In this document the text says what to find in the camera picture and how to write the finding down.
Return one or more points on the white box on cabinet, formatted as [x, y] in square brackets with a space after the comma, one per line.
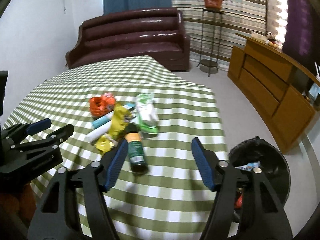
[258, 37]

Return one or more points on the purple curtain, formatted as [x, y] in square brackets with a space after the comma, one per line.
[300, 41]

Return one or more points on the green white checkered tablecloth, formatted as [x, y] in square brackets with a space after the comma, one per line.
[170, 201]

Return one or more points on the white twisted wrapper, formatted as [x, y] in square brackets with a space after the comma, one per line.
[98, 132]

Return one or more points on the green spray can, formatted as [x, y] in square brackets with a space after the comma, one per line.
[135, 150]

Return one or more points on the striped curtain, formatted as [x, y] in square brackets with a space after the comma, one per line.
[240, 17]

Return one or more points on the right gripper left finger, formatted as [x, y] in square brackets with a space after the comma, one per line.
[57, 216]

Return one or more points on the black trash bin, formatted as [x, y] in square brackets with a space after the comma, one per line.
[272, 163]

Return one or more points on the black metal plant stand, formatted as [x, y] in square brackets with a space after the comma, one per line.
[212, 62]

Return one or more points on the green white tissue pack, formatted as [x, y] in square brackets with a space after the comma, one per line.
[146, 113]

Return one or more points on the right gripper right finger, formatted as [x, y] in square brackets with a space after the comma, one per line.
[246, 205]

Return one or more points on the mickey mouse plush toy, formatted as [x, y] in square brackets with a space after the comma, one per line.
[271, 40]

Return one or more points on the yellow snack wrapper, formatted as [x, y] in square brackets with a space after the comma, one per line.
[119, 121]

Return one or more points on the dark red leather sofa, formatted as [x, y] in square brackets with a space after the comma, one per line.
[157, 32]

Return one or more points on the white teal tube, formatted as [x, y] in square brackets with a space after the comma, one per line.
[106, 118]

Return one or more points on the wooden sideboard cabinet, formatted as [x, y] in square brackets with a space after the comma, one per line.
[277, 86]

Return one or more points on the white wifi router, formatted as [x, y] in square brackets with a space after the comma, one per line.
[317, 71]

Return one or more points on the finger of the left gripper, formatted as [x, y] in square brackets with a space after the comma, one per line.
[18, 132]
[53, 139]

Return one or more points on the orange plastic bag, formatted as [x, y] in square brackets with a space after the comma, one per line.
[102, 105]

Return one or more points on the light blue tube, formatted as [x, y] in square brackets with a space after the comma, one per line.
[249, 166]

